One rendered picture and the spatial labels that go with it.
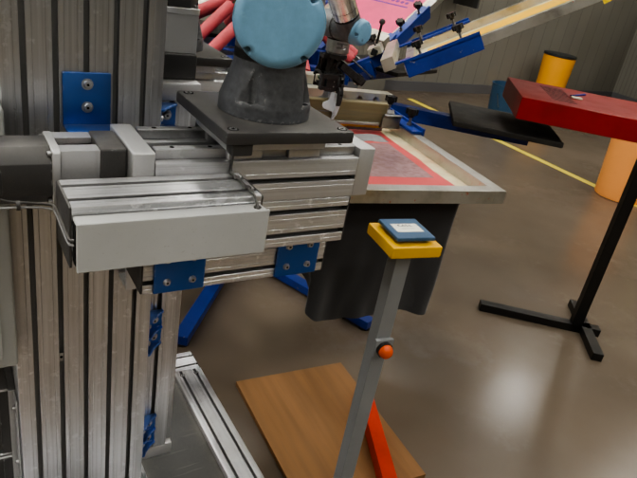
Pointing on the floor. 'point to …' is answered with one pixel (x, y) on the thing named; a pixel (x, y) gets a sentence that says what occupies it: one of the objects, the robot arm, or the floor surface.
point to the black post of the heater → (578, 322)
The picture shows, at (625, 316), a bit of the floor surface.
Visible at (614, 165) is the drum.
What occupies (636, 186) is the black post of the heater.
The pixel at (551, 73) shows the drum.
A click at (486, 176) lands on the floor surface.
